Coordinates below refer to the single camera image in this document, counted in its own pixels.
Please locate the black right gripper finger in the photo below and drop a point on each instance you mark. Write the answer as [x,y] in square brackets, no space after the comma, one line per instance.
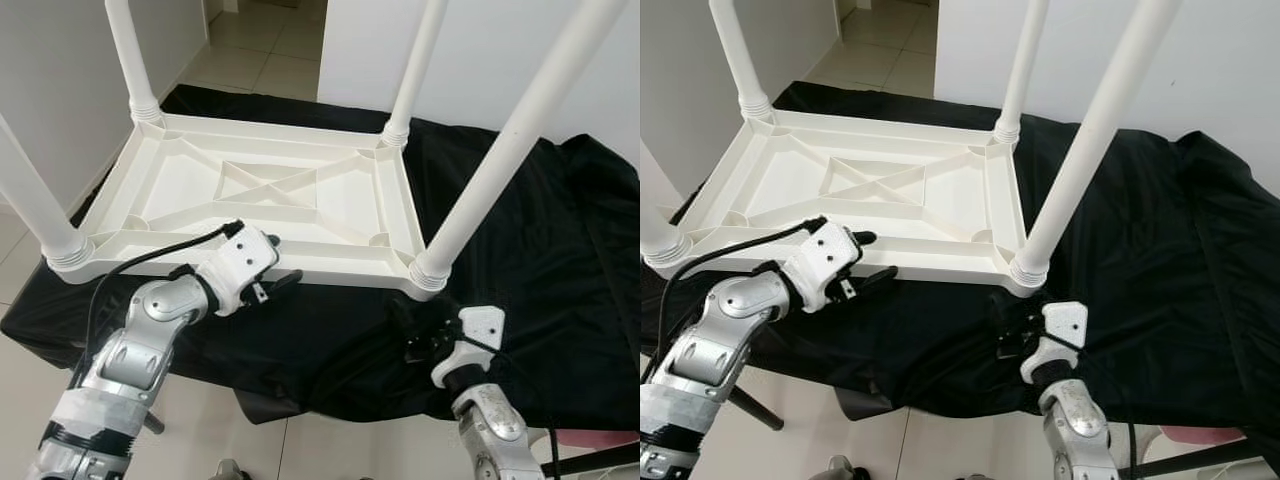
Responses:
[406,317]
[1004,311]

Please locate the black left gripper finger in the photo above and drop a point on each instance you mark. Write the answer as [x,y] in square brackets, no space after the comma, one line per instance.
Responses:
[287,278]
[864,238]
[881,275]
[271,238]

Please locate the white plastic table top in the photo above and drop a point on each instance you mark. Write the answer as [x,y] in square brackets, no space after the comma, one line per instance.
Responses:
[930,195]
[330,200]

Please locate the white plastic table leg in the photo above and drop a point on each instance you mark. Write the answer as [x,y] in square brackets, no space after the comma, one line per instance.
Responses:
[735,55]
[130,60]
[1100,120]
[30,200]
[1020,70]
[655,235]
[520,130]
[415,70]

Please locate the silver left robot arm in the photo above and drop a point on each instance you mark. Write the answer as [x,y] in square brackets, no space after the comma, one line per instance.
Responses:
[140,340]
[720,340]

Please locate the grey robot foot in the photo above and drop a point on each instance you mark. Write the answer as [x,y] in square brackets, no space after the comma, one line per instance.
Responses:
[840,468]
[230,470]

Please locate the pink stool seat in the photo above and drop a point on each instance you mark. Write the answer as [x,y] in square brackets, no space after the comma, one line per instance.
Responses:
[1200,435]
[600,438]

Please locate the black metal bar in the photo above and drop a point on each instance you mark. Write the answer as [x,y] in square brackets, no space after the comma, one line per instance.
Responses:
[595,460]
[1200,457]

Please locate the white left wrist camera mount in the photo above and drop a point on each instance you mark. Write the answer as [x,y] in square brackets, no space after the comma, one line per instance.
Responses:
[825,258]
[240,262]

